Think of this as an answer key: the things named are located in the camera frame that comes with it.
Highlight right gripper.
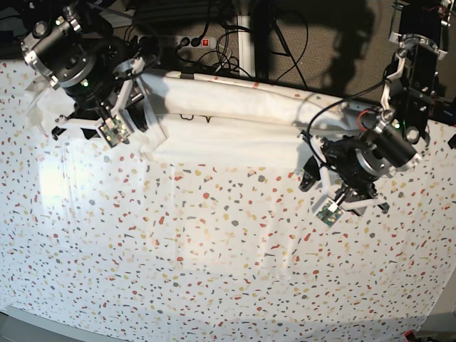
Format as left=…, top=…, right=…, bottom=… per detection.
left=51, top=68, right=167, bottom=141

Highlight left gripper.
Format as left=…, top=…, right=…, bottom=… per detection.
left=299, top=137, right=390, bottom=216

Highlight white printed T-shirt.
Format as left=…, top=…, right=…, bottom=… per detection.
left=24, top=69, right=385, bottom=172

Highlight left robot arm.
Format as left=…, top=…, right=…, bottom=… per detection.
left=300, top=1, right=455, bottom=224

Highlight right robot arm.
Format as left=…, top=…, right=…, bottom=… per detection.
left=20, top=1, right=162, bottom=147

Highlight white power strip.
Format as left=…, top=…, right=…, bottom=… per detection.
left=137, top=34, right=217, bottom=49

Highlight black table clamp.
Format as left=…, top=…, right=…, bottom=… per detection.
left=180, top=73, right=195, bottom=80

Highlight terrazzo patterned tablecloth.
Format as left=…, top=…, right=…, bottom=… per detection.
left=1, top=61, right=455, bottom=341

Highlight white table leg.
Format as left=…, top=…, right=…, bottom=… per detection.
left=237, top=15, right=255, bottom=78

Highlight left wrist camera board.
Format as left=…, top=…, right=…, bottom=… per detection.
left=313, top=197, right=344, bottom=227

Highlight black cables on floor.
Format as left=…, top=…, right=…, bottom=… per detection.
left=88, top=10, right=311, bottom=90

